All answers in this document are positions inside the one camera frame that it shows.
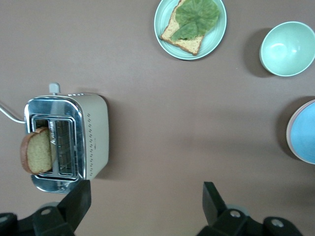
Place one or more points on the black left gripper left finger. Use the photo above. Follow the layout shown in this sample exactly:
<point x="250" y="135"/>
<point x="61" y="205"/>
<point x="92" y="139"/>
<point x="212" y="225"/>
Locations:
<point x="69" y="216"/>

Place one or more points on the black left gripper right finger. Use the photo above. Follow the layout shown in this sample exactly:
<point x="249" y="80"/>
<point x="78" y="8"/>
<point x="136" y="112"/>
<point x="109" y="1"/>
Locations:
<point x="221" y="221"/>

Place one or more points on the blue plate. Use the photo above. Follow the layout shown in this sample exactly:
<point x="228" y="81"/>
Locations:
<point x="305" y="132"/>

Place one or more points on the brown bread slice in toaster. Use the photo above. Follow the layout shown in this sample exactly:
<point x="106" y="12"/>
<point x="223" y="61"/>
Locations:
<point x="37" y="152"/>

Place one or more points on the beige chrome toaster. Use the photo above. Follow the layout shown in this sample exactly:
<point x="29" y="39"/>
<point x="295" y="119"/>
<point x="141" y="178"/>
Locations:
<point x="96" y="137"/>

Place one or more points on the beige plate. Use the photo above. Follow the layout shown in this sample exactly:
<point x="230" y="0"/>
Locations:
<point x="287" y="132"/>

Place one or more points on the brown table mat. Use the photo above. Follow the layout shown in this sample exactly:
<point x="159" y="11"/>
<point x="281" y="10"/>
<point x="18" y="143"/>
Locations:
<point x="160" y="110"/>

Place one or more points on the green bowl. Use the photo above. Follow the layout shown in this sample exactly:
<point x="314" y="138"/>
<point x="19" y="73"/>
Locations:
<point x="285" y="54"/>

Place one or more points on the bread slice under lettuce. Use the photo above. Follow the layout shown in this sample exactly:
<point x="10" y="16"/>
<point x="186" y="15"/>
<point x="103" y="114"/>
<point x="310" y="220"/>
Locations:
<point x="187" y="45"/>

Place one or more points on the green lettuce leaf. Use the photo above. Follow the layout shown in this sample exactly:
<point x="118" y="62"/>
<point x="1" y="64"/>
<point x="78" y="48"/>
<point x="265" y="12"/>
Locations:
<point x="197" y="17"/>

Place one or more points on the green plate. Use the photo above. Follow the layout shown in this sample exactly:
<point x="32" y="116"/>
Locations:
<point x="161" y="23"/>

